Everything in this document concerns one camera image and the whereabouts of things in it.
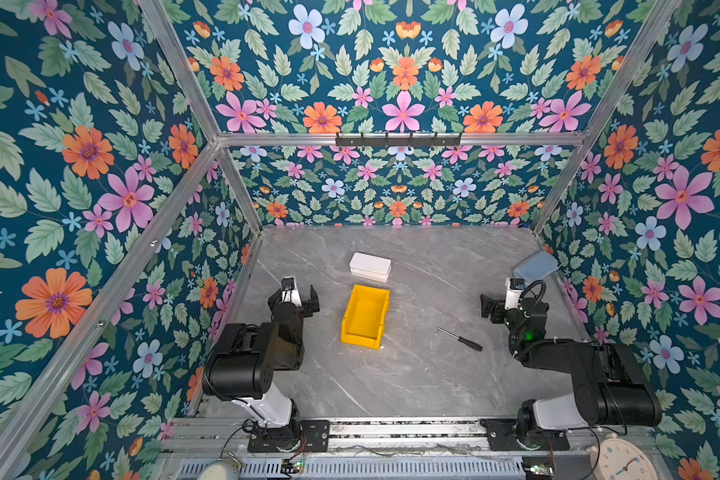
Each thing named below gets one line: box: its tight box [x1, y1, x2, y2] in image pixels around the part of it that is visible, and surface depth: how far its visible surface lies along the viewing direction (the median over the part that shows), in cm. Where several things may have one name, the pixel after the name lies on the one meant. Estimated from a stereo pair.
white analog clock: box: [590, 437, 657, 480], surface depth 69 cm
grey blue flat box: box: [512, 250, 560, 282], surface depth 107 cm
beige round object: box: [196, 460, 239, 480], surface depth 67 cm
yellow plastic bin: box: [340, 284, 391, 350], surface depth 94 cm
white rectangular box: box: [349, 252, 392, 283], surface depth 106 cm
